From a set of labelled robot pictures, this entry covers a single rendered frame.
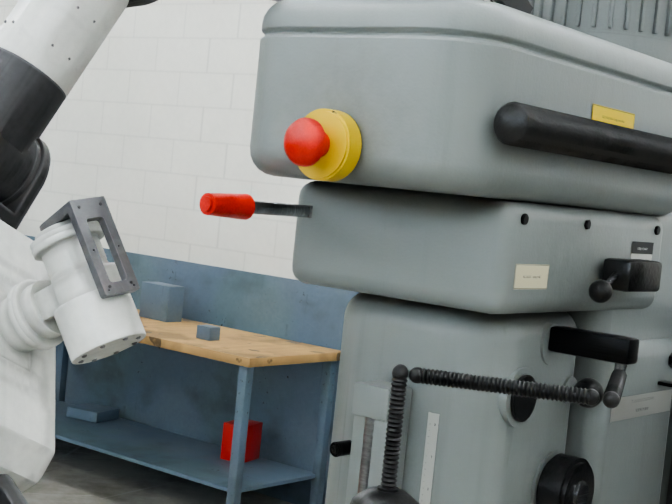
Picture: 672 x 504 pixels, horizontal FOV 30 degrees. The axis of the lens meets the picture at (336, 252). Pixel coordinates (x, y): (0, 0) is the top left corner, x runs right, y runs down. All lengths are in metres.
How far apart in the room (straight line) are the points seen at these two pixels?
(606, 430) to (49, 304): 0.57
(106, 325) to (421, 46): 0.34
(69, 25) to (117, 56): 6.65
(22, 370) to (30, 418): 0.04
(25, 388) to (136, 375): 6.56
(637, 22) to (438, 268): 0.41
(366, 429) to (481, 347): 0.13
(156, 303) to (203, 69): 1.39
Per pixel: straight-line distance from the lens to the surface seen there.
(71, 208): 1.06
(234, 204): 1.11
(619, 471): 1.35
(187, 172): 7.39
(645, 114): 1.27
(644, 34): 1.39
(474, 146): 1.02
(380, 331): 1.19
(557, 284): 1.16
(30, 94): 1.25
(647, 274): 1.25
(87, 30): 1.28
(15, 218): 1.26
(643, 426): 1.39
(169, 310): 7.02
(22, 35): 1.26
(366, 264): 1.15
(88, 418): 7.43
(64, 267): 1.07
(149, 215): 7.60
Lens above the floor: 1.73
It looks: 3 degrees down
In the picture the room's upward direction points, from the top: 6 degrees clockwise
